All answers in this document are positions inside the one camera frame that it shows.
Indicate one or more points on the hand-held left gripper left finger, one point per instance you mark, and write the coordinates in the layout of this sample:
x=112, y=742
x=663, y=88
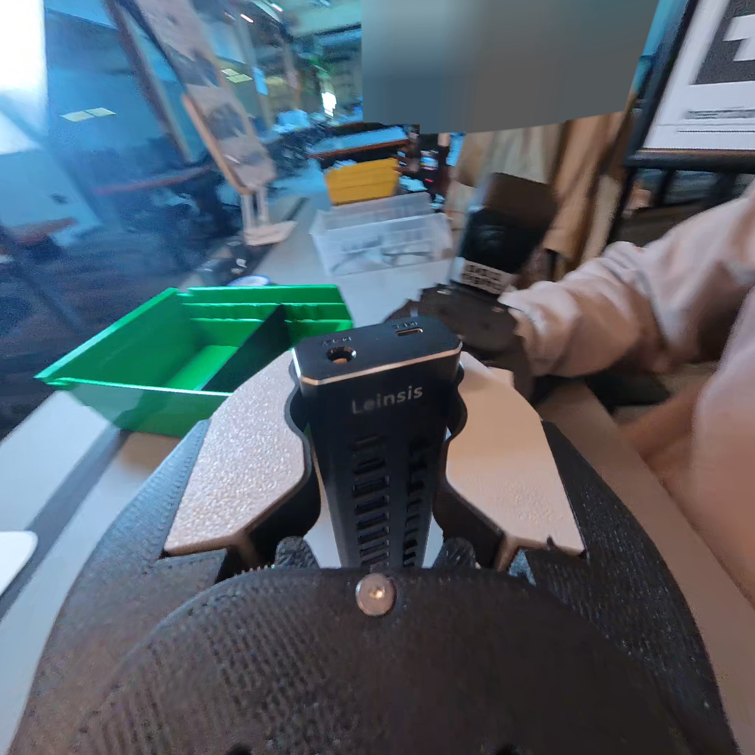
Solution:
x=242, y=472

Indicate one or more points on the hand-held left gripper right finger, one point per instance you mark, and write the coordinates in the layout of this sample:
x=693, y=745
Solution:
x=507, y=472

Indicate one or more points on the clear plastic bin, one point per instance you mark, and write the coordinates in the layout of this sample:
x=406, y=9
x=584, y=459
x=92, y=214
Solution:
x=383, y=206
x=413, y=236

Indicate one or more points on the wide dark grey usb hub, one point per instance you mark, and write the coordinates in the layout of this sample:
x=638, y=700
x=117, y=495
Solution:
x=377, y=424

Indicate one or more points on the person's right forearm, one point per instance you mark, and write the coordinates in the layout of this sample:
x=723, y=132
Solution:
x=619, y=306

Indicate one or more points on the green plastic bin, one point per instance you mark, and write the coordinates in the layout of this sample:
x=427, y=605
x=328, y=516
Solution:
x=147, y=365

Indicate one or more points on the yellow bin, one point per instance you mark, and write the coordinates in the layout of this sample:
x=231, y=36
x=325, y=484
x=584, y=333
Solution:
x=360, y=183

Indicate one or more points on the framed marker poster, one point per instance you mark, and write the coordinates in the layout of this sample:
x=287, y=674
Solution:
x=696, y=100

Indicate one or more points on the wooden book stand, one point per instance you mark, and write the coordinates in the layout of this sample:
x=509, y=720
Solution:
x=236, y=135

